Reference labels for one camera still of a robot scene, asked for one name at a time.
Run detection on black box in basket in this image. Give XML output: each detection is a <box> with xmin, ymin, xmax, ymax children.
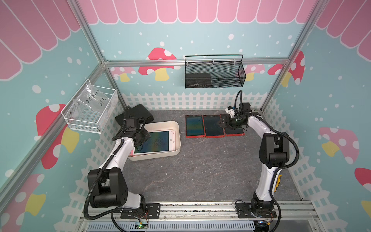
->
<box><xmin>185</xmin><ymin>73</ymin><xmax>212</xmax><ymax>89</ymax></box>

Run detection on black case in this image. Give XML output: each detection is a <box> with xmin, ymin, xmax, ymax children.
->
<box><xmin>115</xmin><ymin>104</ymin><xmax>154</xmax><ymax>126</ymax></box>

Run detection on cream plastic storage box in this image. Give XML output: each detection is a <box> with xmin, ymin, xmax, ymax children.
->
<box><xmin>128</xmin><ymin>121</ymin><xmax>181</xmax><ymax>161</ymax></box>

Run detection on white wire wall basket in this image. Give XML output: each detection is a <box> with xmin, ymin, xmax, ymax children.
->
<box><xmin>61</xmin><ymin>80</ymin><xmax>118</xmax><ymax>134</ymax></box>

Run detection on black mesh wall basket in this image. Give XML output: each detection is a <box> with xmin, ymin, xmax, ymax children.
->
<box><xmin>184</xmin><ymin>54</ymin><xmax>246</xmax><ymax>88</ymax></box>

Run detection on red writing tablet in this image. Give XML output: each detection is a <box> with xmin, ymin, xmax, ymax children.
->
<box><xmin>185</xmin><ymin>115</ymin><xmax>205</xmax><ymax>138</ymax></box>
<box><xmin>203</xmin><ymin>115</ymin><xmax>225</xmax><ymax>138</ymax></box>
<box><xmin>220</xmin><ymin>114</ymin><xmax>245</xmax><ymax>137</ymax></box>

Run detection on yellow black pliers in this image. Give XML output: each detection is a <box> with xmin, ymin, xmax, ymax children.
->
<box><xmin>274</xmin><ymin>174</ymin><xmax>282</xmax><ymax>192</ymax></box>

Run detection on pink writing tablet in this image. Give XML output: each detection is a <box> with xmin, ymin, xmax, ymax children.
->
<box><xmin>133</xmin><ymin>130</ymin><xmax>175</xmax><ymax>156</ymax></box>

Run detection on clear plastic bag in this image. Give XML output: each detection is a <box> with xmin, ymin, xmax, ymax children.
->
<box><xmin>72</xmin><ymin>84</ymin><xmax>110</xmax><ymax>116</ymax></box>

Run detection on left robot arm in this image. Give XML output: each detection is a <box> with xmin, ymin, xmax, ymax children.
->
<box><xmin>83</xmin><ymin>118</ymin><xmax>150</xmax><ymax>220</ymax></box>

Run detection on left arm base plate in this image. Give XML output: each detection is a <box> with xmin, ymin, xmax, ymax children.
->
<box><xmin>120</xmin><ymin>204</ymin><xmax>161</xmax><ymax>220</ymax></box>

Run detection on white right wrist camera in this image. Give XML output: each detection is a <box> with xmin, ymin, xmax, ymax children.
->
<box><xmin>226</xmin><ymin>106</ymin><xmax>235</xmax><ymax>117</ymax></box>

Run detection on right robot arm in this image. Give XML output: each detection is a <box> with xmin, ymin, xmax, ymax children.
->
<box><xmin>218</xmin><ymin>102</ymin><xmax>300</xmax><ymax>218</ymax></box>

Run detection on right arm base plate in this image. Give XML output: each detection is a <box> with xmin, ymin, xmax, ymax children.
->
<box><xmin>234</xmin><ymin>201</ymin><xmax>277</xmax><ymax>219</ymax></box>

